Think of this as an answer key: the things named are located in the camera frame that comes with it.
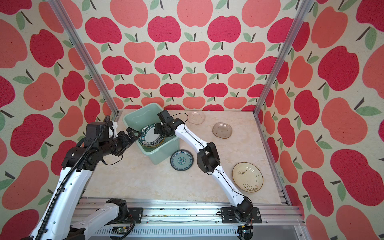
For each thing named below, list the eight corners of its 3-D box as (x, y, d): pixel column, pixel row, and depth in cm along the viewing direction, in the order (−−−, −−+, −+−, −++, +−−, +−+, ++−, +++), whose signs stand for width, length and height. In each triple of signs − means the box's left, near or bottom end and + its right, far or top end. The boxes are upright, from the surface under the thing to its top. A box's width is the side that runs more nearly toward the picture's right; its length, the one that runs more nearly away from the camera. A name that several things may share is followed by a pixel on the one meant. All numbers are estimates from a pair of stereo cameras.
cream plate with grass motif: (235, 192, 84) (236, 190, 81) (230, 164, 94) (231, 162, 92) (265, 192, 84) (267, 190, 81) (256, 164, 94) (258, 162, 92)
